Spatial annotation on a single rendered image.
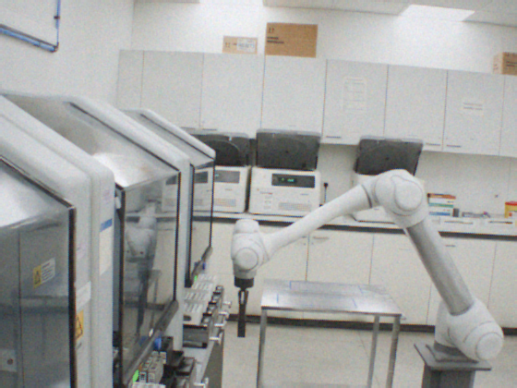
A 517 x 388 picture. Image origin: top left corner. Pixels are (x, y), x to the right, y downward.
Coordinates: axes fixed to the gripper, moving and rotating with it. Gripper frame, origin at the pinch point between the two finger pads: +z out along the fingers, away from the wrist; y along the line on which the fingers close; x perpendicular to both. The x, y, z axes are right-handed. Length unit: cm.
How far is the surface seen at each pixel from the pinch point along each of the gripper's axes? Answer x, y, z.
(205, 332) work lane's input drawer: -12.8, 6.6, 0.1
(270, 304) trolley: 10.1, -26.3, -1.8
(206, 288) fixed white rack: -17.4, -27.8, -6.4
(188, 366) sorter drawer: -13.2, 41.8, -1.7
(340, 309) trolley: 39.7, -24.9, -1.6
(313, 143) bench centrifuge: 38, -256, -69
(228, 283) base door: -25, -229, 46
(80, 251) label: -21, 112, -52
